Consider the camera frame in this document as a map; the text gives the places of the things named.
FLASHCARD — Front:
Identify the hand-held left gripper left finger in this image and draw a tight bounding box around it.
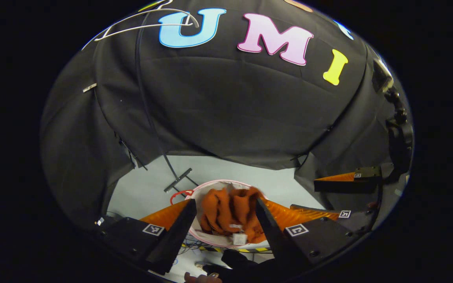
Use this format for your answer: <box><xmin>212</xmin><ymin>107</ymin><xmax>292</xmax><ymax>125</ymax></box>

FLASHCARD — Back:
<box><xmin>95</xmin><ymin>198</ymin><xmax>198</xmax><ymax>276</ymax></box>

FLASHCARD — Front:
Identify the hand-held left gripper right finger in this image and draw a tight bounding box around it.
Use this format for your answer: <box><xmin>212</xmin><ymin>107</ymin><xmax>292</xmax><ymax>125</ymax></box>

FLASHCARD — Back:
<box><xmin>255</xmin><ymin>198</ymin><xmax>356</xmax><ymax>276</ymax></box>

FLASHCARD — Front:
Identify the white laundry hamper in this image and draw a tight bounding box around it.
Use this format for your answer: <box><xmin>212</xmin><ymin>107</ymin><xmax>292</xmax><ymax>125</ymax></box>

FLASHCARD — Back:
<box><xmin>170</xmin><ymin>179</ymin><xmax>270</xmax><ymax>249</ymax></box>

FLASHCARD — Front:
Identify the orange corduroy jacket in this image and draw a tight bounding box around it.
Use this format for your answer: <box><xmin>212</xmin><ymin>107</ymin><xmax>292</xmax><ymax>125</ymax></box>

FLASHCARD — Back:
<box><xmin>200</xmin><ymin>187</ymin><xmax>268</xmax><ymax>244</ymax></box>

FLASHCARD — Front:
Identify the black clothes rack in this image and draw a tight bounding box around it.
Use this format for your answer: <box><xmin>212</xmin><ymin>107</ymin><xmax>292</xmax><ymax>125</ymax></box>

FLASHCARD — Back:
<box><xmin>134</xmin><ymin>16</ymin><xmax>200</xmax><ymax>197</ymax></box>

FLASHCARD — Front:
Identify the empty white plastic hanger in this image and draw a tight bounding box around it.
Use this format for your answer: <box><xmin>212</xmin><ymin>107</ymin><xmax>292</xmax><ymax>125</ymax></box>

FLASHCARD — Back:
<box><xmin>81</xmin><ymin>0</ymin><xmax>199</xmax><ymax>50</ymax></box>

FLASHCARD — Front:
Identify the yellow black hazard tape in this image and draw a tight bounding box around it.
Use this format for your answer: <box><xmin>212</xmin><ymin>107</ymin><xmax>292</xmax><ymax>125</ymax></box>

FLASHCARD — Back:
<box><xmin>181</xmin><ymin>244</ymin><xmax>270</xmax><ymax>253</ymax></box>

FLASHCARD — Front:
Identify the person's dark clothing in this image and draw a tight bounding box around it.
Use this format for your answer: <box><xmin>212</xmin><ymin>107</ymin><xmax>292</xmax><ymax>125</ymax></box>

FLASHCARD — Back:
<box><xmin>203</xmin><ymin>248</ymin><xmax>282</xmax><ymax>283</ymax></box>

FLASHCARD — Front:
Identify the bundle of floor cables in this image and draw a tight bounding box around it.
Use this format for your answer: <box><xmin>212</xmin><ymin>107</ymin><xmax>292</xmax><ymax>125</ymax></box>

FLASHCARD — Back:
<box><xmin>179</xmin><ymin>235</ymin><xmax>213</xmax><ymax>254</ymax></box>

